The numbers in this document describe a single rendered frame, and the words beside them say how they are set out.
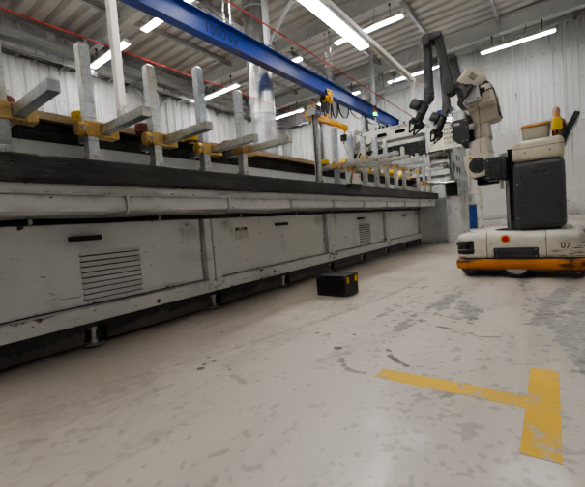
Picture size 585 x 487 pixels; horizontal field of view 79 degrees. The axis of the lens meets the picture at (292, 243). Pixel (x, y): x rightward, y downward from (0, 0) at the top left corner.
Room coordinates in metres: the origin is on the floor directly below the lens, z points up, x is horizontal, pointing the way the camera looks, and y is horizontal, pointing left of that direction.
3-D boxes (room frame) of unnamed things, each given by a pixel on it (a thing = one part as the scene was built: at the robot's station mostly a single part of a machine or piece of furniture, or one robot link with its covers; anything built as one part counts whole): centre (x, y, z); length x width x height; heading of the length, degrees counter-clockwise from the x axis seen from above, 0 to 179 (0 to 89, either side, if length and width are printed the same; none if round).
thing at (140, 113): (1.24, 0.59, 0.81); 0.43 x 0.03 x 0.04; 53
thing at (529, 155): (2.28, -1.59, 0.59); 0.55 x 0.34 x 0.83; 143
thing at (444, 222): (5.49, -1.81, 0.95); 1.65 x 0.70 x 1.90; 53
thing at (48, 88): (1.04, 0.74, 0.82); 0.43 x 0.03 x 0.04; 53
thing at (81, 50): (1.25, 0.67, 0.87); 0.04 x 0.04 x 0.48; 53
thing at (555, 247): (2.34, -1.51, 0.16); 0.67 x 0.64 x 0.25; 53
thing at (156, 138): (1.46, 0.51, 0.81); 0.14 x 0.06 x 0.05; 143
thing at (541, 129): (2.27, -1.61, 0.87); 0.23 x 0.15 x 0.11; 143
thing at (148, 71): (1.45, 0.52, 0.87); 0.04 x 0.04 x 0.48; 53
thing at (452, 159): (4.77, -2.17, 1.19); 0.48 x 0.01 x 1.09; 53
